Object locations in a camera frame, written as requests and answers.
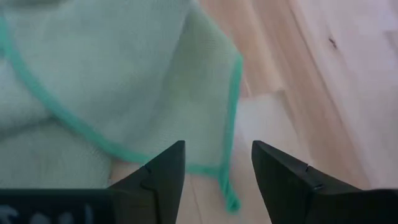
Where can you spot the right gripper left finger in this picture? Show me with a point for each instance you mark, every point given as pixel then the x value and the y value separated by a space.
pixel 124 202

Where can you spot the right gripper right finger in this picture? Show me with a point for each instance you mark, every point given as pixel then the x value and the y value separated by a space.
pixel 311 199

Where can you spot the pale green towel teal edge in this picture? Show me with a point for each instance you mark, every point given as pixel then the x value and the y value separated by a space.
pixel 93 62

